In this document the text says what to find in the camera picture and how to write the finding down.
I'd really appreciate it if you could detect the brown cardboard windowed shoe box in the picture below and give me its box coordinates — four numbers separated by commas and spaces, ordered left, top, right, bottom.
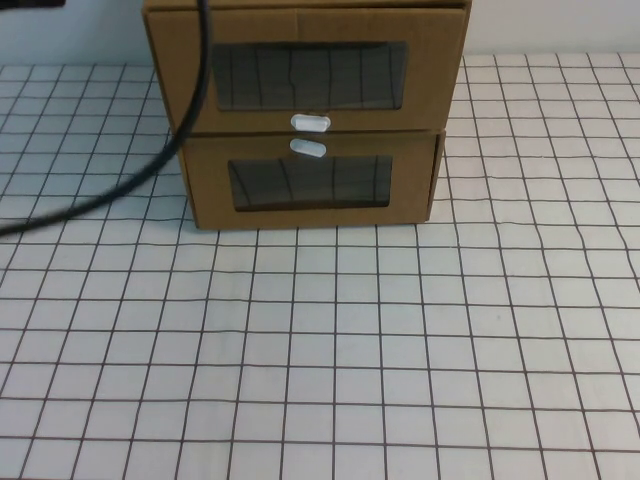
142, 0, 474, 139
177, 128, 447, 232

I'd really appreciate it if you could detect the white plastic box handle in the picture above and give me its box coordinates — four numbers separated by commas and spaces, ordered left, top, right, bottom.
291, 113, 333, 135

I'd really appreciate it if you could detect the black cable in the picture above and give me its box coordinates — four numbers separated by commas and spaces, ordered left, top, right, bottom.
0, 0, 212, 239

